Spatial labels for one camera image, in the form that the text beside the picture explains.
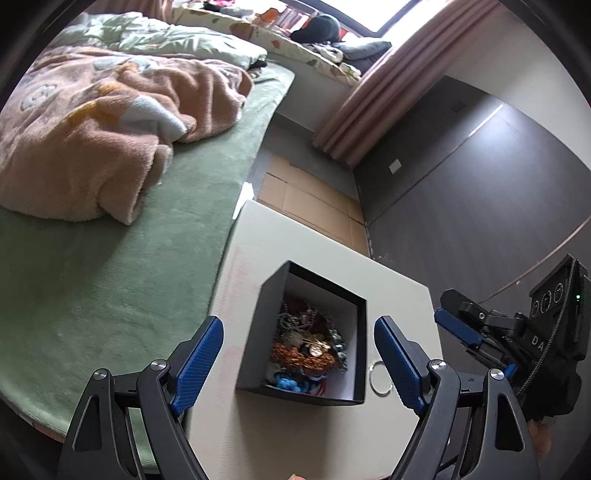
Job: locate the orange toy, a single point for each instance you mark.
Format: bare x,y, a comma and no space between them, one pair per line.
270,18

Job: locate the pink fleece blanket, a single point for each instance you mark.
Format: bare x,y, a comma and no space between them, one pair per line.
92,152

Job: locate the white crumpled cloth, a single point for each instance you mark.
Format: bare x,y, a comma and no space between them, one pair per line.
325,50

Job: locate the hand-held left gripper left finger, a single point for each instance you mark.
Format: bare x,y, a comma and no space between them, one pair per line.
198,364

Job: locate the pink curtain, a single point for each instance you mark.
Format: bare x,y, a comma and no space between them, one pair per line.
378,106

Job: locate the grey pillow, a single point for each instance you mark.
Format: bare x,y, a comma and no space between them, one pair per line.
364,48

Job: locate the light green quilt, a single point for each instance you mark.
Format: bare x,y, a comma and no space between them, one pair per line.
184,41

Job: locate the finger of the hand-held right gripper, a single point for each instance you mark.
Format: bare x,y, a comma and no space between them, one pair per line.
458,326
510,370

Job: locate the flat brown cardboard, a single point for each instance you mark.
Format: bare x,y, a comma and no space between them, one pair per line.
314,198

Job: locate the black bag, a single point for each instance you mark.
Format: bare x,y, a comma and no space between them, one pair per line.
318,27

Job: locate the small white rack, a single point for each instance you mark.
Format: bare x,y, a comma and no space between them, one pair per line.
298,11

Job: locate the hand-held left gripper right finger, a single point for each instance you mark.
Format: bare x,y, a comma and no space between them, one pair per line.
397,364

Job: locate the white cube side table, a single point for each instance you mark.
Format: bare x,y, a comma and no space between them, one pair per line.
258,244

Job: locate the person's right hand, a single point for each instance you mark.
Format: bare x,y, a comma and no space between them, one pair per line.
540,436

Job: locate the white wall socket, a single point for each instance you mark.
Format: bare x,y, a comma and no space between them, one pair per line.
395,166

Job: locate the dark framed window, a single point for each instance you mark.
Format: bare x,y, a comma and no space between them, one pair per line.
369,9

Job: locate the black square gift box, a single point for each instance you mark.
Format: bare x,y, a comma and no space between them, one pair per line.
272,332

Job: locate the bed with green sheet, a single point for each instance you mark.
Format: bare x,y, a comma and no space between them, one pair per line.
115,300

